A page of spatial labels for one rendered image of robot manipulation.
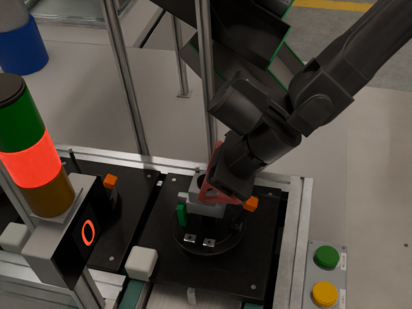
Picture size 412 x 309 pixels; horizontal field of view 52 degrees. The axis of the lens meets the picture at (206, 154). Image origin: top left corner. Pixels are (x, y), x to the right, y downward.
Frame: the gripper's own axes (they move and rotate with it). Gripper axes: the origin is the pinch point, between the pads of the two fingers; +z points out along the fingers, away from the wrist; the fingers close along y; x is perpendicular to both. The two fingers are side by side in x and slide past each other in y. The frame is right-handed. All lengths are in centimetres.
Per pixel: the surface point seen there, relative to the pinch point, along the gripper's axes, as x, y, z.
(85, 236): -14.7, 19.5, -3.5
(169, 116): -4, -41, 32
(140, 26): -24, -89, 49
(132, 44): -23, -77, 48
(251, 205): 7.1, 0.9, -3.4
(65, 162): -20.9, -10.3, 31.3
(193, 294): 7.6, 13.3, 9.3
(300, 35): 72, -240, 85
